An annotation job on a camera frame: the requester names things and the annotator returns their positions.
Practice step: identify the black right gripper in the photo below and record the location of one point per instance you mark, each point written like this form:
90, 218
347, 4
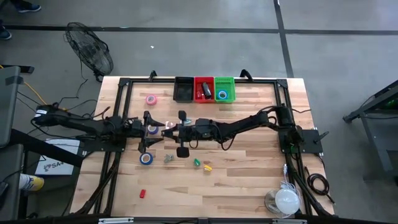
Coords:
202, 129

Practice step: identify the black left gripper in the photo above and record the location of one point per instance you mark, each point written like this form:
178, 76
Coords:
137, 129

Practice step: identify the teal staple remover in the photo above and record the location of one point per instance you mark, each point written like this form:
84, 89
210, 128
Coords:
188, 122

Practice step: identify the dark blue tape roll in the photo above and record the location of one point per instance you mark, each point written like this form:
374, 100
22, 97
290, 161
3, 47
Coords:
141, 158

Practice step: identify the small red stapler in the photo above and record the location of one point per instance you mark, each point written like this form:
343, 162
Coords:
199, 94
142, 193

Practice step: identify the small green stapler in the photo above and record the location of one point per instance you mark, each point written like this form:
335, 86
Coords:
197, 162

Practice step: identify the light blue tape roll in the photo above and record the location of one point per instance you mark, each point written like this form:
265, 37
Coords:
219, 94

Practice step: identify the small yellow stapler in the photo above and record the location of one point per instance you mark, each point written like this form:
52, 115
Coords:
207, 168

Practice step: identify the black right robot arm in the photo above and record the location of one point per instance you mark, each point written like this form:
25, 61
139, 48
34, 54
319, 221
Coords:
245, 123

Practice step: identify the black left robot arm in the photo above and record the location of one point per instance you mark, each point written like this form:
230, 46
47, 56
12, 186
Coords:
81, 124

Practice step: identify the purple tape roll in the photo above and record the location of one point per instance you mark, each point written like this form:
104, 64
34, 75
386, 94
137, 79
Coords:
152, 130

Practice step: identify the pale pink staple remover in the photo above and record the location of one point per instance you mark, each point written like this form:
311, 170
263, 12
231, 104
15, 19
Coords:
169, 125

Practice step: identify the pink tape roll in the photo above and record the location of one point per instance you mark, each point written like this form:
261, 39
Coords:
148, 100

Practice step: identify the pale grey staple remover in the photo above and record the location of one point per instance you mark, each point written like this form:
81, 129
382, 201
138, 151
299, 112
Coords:
168, 158

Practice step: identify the black plastic basket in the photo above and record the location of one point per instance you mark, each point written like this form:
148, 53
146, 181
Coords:
183, 90

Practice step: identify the red plastic basket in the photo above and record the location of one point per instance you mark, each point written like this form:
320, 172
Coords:
196, 84

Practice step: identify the green plastic basket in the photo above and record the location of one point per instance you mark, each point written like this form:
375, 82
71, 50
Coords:
224, 82

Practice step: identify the white printed sign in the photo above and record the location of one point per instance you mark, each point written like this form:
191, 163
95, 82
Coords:
57, 163

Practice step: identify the black floor fan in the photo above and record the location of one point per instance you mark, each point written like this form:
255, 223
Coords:
90, 49

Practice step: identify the black diagonal beam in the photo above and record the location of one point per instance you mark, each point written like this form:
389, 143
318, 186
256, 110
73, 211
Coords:
46, 147

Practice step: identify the white round lamp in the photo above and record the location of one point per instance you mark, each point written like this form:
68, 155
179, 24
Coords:
286, 201

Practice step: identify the grey side table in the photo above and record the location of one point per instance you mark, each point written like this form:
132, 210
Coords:
7, 105

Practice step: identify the person's dark shoe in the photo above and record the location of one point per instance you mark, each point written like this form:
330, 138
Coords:
4, 33
28, 6

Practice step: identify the grey metal cart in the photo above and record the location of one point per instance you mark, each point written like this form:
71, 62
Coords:
379, 133

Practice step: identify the black table frame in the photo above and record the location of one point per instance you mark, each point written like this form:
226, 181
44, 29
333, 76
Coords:
146, 80

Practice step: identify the silver metal bracket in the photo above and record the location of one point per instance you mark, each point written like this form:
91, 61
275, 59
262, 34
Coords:
115, 220
289, 221

